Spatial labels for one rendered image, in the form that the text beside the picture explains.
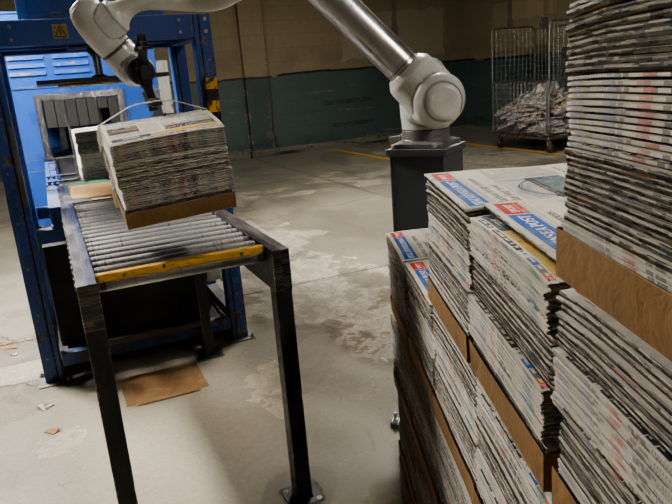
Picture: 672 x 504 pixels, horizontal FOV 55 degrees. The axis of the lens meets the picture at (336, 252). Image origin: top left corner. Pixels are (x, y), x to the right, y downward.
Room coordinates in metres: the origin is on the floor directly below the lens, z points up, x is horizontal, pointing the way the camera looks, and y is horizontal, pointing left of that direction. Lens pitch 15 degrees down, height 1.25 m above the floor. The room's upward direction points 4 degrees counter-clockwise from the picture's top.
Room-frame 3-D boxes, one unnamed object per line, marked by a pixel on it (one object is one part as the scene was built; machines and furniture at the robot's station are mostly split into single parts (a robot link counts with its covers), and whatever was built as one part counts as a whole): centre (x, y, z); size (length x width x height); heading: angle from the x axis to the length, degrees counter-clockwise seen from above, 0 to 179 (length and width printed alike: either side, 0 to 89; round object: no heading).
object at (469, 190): (0.98, -0.35, 1.06); 0.37 x 0.29 x 0.01; 92
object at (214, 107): (2.99, 0.50, 1.05); 0.05 x 0.05 x 0.45; 23
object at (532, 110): (9.27, -3.05, 0.85); 1.21 x 0.83 x 1.71; 23
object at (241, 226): (2.31, 0.41, 0.74); 1.34 x 0.05 x 0.12; 23
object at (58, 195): (3.15, 1.04, 0.75); 0.70 x 0.65 x 0.10; 23
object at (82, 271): (2.11, 0.88, 0.74); 1.34 x 0.05 x 0.12; 23
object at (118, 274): (1.60, 0.40, 0.81); 0.43 x 0.03 x 0.02; 113
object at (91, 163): (3.68, 1.27, 0.93); 0.38 x 0.30 x 0.26; 23
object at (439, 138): (2.13, -0.31, 1.03); 0.22 x 0.18 x 0.06; 60
